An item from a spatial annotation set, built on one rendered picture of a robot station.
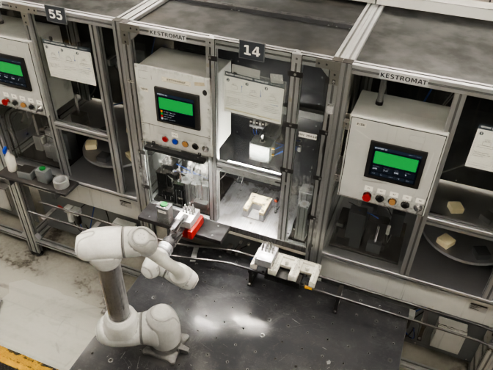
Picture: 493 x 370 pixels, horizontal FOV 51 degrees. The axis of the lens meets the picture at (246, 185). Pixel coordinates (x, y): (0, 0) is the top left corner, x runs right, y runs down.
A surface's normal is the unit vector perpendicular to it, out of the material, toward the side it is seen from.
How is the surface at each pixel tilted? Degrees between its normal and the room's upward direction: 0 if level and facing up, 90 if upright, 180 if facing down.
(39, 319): 0
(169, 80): 90
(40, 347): 0
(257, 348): 0
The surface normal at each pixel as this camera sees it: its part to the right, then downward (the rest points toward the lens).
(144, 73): -0.37, 0.57
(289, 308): 0.02, -0.78
